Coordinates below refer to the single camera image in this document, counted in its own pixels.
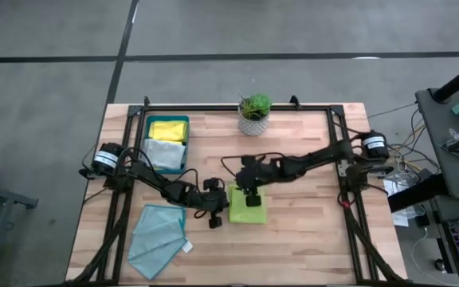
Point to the teal plastic bin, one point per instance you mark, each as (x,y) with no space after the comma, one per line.
(165,117)

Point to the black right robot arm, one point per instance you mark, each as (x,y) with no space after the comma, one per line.
(317,157)

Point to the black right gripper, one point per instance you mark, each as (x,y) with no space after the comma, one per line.
(257,173)

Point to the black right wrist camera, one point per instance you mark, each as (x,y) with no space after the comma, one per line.
(253,199)

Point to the grey side desk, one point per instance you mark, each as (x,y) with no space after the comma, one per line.
(436,131)

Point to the dark grey lower desk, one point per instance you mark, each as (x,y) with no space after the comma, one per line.
(440,211)

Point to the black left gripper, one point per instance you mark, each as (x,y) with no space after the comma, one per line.
(213,201)

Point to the grey microfiber towel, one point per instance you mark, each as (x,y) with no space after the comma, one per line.
(162,153)

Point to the succulent in patterned pot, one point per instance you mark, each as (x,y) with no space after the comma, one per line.
(255,109)

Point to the lime green microfiber towel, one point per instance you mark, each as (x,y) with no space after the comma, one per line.
(245,213)

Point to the white papers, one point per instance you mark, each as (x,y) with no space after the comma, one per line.
(397,187)

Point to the black aluminium table frame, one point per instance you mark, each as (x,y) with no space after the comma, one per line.
(233,107)

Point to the black desk beam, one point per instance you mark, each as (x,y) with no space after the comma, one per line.
(413,195)

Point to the yellow microfiber towel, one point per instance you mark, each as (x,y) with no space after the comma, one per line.
(167,130)

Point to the black caster wheel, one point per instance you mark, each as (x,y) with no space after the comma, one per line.
(440,265)

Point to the light blue teal-edged towel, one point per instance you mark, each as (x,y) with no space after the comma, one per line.
(155,239)

